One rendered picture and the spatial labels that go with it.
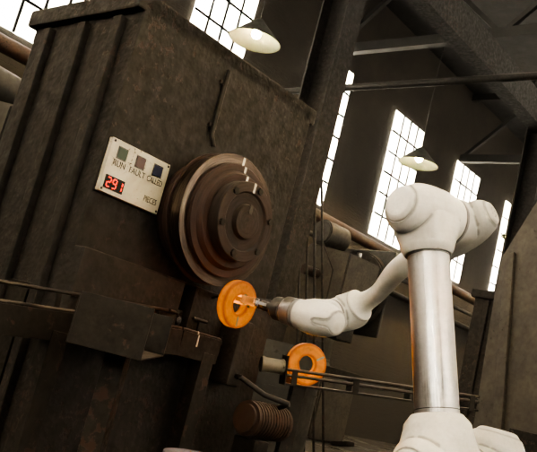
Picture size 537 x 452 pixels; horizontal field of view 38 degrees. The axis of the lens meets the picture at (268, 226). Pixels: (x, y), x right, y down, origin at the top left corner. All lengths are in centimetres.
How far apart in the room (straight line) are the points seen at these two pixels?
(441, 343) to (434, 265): 18
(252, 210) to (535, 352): 269
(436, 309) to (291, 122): 159
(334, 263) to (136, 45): 829
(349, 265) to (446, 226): 875
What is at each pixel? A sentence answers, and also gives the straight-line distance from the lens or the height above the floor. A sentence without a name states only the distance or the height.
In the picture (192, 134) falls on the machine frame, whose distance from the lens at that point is 285.
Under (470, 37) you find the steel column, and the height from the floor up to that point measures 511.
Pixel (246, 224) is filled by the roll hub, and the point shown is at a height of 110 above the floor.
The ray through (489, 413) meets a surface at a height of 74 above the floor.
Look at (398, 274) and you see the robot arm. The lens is 218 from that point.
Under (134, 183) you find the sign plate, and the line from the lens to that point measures 265.
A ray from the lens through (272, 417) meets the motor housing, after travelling 286.
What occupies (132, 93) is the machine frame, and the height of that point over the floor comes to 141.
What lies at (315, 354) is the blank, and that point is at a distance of 302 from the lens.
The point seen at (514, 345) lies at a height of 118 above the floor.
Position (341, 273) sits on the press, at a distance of 1064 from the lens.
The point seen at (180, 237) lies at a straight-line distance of 262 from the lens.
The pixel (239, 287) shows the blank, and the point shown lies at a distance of 257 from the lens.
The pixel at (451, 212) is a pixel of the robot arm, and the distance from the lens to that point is 194.
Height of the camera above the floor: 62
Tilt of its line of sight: 11 degrees up
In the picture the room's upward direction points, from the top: 14 degrees clockwise
